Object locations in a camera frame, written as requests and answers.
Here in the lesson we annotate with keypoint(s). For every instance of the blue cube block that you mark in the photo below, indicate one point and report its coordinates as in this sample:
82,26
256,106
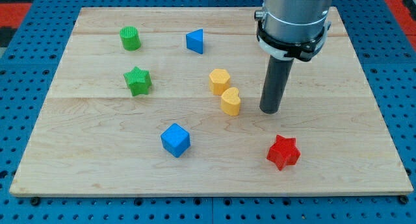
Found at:
176,140

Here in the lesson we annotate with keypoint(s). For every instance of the wooden board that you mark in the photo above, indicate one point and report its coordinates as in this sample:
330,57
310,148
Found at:
92,138

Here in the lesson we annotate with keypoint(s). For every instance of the red star block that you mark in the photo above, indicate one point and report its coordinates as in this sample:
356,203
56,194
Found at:
283,152

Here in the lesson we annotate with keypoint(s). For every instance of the green cylinder block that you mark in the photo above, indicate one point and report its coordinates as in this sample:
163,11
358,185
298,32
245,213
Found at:
130,38

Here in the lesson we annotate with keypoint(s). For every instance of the blue triangle block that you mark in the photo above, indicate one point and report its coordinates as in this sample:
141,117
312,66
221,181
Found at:
194,41

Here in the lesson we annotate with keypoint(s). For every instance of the green star block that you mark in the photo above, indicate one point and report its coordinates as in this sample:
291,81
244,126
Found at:
138,81

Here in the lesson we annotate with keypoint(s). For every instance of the yellow hexagon block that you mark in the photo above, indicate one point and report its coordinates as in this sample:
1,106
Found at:
219,81

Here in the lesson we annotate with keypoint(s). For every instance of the yellow heart block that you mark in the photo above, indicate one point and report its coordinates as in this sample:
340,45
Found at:
230,101

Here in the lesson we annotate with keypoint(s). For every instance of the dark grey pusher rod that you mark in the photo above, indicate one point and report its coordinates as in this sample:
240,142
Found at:
276,78

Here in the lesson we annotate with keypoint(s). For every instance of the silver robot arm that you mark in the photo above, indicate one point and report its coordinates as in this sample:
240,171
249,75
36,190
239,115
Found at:
288,29

